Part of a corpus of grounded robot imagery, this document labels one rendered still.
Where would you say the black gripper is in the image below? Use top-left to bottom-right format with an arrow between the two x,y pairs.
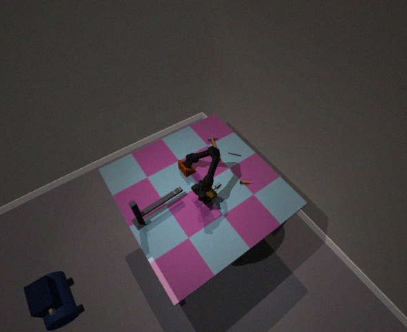
191,184 -> 212,205

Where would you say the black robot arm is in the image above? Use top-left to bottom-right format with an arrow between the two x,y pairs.
182,146 -> 221,201

